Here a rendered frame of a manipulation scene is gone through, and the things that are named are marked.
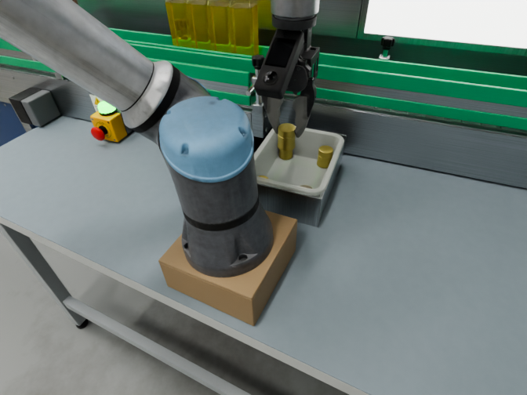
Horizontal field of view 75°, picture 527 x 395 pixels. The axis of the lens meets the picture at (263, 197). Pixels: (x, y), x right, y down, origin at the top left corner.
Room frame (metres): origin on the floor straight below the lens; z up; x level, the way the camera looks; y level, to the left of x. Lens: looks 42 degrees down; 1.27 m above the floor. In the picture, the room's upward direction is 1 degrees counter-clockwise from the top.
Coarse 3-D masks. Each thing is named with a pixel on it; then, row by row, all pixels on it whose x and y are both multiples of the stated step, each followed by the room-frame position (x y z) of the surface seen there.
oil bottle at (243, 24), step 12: (240, 0) 0.88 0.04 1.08; (252, 0) 0.89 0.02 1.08; (228, 12) 0.89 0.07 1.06; (240, 12) 0.87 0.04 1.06; (252, 12) 0.88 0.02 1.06; (240, 24) 0.88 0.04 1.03; (252, 24) 0.88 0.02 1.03; (240, 36) 0.88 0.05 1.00; (252, 36) 0.88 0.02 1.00; (240, 48) 0.88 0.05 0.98; (252, 48) 0.87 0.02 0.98
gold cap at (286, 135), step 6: (282, 126) 0.58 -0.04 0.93; (288, 126) 0.58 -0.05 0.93; (294, 126) 0.58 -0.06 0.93; (282, 132) 0.56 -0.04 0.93; (288, 132) 0.56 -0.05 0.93; (294, 132) 0.57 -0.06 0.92; (282, 138) 0.56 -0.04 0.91; (288, 138) 0.56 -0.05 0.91; (294, 138) 0.57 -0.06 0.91; (282, 144) 0.56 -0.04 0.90; (288, 144) 0.56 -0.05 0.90; (294, 144) 0.57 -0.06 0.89; (282, 150) 0.56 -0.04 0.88; (288, 150) 0.56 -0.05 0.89
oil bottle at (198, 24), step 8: (192, 0) 0.92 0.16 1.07; (200, 0) 0.92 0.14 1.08; (192, 8) 0.92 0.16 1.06; (200, 8) 0.92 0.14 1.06; (192, 16) 0.93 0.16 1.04; (200, 16) 0.92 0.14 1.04; (192, 24) 0.93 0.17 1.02; (200, 24) 0.92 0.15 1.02; (208, 24) 0.92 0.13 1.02; (192, 32) 0.93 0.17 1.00; (200, 32) 0.92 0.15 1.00; (208, 32) 0.92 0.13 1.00; (192, 40) 0.93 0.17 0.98; (200, 40) 0.92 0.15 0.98; (208, 40) 0.91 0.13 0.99; (200, 48) 0.92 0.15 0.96; (208, 48) 0.91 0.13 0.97
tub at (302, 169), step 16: (272, 144) 0.69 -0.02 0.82; (304, 144) 0.71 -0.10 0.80; (320, 144) 0.69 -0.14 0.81; (336, 144) 0.67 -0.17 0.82; (256, 160) 0.60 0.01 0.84; (272, 160) 0.68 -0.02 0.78; (288, 160) 0.69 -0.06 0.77; (304, 160) 0.69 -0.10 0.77; (336, 160) 0.59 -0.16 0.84; (256, 176) 0.54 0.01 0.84; (272, 176) 0.62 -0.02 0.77; (288, 176) 0.62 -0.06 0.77; (304, 176) 0.62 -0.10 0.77; (320, 176) 0.62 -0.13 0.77; (304, 192) 0.49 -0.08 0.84; (320, 192) 0.49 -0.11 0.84
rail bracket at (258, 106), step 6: (258, 54) 0.74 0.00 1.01; (252, 60) 0.73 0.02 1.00; (258, 60) 0.71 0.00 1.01; (258, 66) 0.71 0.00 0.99; (258, 72) 0.72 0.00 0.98; (252, 78) 0.72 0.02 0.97; (252, 84) 0.72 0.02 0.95; (246, 90) 0.67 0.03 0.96; (252, 90) 0.68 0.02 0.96; (258, 96) 0.72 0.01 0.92; (258, 102) 0.72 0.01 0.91; (258, 108) 0.71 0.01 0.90; (264, 108) 0.72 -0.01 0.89
